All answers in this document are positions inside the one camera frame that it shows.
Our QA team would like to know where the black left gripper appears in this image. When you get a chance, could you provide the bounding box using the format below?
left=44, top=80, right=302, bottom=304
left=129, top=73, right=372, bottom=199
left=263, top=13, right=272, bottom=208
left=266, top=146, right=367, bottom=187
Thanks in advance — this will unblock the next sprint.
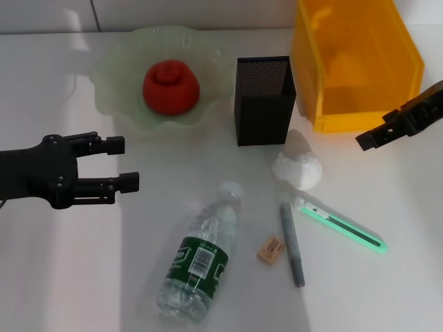
left=0, top=131, right=141, bottom=210

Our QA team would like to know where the grey pen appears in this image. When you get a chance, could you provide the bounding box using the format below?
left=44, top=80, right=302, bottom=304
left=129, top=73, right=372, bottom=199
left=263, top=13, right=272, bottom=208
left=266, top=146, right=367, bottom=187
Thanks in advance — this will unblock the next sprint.
left=279, top=202, right=306, bottom=288

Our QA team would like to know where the black mesh pen holder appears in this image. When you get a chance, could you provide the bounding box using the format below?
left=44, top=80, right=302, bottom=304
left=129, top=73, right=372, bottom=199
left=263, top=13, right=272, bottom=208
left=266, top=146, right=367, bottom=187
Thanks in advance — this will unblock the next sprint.
left=234, top=55, right=298, bottom=147

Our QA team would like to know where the red-orange knitted orange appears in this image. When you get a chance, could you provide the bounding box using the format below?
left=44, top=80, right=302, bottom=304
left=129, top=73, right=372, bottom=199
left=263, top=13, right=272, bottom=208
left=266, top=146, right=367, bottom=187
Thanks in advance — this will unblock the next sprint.
left=142, top=59, right=201, bottom=117

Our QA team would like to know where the tan eraser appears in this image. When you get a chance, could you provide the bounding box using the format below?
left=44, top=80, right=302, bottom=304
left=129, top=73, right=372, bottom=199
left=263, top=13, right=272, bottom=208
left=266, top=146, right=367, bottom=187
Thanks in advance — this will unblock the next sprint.
left=257, top=234, right=286, bottom=266

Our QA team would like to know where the pale green glass fruit plate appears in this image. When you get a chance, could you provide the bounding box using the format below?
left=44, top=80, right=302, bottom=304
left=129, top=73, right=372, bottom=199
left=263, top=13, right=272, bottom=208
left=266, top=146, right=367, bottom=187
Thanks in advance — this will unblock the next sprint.
left=89, top=26, right=233, bottom=134

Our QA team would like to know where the clear green-label water bottle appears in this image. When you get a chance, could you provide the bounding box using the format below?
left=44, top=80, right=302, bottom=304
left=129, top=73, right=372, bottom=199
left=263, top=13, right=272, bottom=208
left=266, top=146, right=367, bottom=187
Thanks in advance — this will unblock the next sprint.
left=156, top=180, right=245, bottom=324

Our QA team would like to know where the yellow plastic bin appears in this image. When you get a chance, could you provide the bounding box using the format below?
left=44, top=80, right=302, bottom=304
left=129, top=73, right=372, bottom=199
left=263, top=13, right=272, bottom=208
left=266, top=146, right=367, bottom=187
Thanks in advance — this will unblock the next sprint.
left=289, top=0, right=425, bottom=134

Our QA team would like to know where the green white toothbrush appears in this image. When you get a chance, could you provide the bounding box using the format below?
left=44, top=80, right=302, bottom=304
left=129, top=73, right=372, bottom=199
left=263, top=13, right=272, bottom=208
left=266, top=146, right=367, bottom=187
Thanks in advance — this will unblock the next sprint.
left=293, top=196, right=388, bottom=255

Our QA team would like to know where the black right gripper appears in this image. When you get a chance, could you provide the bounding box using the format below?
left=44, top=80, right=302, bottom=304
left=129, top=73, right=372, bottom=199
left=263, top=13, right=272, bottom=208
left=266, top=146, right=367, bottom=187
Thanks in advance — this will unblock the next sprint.
left=355, top=80, right=443, bottom=151

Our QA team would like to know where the white paper ball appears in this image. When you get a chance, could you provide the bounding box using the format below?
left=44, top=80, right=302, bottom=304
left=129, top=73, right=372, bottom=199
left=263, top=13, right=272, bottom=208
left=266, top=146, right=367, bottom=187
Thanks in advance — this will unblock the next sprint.
left=271, top=129, right=323, bottom=190

